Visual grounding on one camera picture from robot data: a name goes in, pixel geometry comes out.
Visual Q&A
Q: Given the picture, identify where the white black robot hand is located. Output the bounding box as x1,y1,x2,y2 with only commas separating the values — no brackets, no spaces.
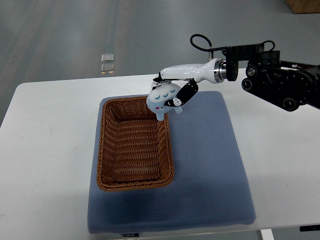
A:
150,58,227,107

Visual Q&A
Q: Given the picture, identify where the light blue toy figure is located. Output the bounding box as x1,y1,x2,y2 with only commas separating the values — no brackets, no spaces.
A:
146,83,183,121

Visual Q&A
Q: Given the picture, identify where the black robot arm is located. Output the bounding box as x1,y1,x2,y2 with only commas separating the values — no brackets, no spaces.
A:
191,41,320,112

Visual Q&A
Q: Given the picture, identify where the brown wicker basket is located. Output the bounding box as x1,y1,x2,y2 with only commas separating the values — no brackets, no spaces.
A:
96,96,175,192

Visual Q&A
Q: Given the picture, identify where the brown cardboard box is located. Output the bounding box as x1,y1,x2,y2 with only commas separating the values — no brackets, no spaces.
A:
285,0,320,14

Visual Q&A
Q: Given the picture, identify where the lower metal floor plate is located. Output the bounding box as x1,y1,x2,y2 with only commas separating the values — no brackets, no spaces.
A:
100,63,115,74

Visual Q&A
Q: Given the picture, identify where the metal floor plate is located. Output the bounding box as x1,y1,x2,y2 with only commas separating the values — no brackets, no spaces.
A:
101,53,114,63
100,63,115,74

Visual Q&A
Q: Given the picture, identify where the upper metal floor plate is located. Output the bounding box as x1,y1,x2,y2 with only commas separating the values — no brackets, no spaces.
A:
101,53,114,63

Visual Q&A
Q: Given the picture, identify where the blue grey cushion mat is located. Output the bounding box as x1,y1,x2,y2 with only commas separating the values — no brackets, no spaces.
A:
87,91,256,234

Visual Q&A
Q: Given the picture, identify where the white table leg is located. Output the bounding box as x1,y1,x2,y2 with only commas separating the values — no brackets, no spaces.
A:
260,229,275,240

